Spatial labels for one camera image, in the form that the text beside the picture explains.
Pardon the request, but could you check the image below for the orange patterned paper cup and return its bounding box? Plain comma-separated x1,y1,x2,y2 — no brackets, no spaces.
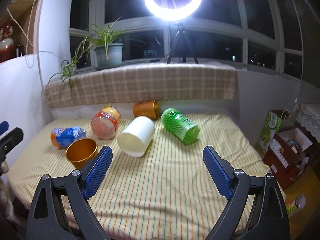
66,138,98,170

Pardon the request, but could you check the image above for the white paper cup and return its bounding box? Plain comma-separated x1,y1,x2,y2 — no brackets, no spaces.
117,116,155,158

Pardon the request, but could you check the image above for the left hand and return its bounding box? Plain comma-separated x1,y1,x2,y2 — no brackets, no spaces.
0,161,9,177

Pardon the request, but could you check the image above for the red orange snack jar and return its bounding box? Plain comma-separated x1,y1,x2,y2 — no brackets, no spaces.
91,105,120,139

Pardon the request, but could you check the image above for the blue orange Arctic Ocean bottle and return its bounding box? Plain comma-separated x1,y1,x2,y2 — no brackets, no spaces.
50,126,87,148

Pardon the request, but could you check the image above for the green drink bottle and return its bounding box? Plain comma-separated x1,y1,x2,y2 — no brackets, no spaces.
161,108,200,145

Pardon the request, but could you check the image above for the striped yellow table cloth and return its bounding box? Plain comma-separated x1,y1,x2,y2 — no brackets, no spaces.
8,113,270,239

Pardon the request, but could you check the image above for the red cardboard box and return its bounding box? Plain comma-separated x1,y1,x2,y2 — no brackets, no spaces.
263,127,319,190

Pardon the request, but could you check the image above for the green white carton box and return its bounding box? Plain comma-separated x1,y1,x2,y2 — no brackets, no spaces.
255,109,291,154

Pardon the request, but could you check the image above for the dark small bottle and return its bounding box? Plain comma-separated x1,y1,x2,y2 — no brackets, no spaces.
15,42,25,57

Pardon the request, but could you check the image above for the red white ceramic vase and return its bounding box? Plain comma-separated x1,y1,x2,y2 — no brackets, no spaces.
0,19,15,63

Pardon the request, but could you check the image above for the beige plaid sill cloth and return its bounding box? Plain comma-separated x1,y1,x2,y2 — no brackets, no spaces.
44,63,237,108

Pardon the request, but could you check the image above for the white lace cloth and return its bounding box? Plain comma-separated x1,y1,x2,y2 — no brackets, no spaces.
294,102,320,142

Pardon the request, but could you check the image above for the spider plant in green pot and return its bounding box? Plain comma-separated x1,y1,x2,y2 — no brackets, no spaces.
48,17,128,90

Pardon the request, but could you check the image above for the black tripod stand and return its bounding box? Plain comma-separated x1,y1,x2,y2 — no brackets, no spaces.
167,21,199,64

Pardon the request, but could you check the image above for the white bead cord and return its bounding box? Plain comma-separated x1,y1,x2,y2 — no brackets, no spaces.
24,0,38,68

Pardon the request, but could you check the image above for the white ring light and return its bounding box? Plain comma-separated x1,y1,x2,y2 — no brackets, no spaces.
144,0,202,21

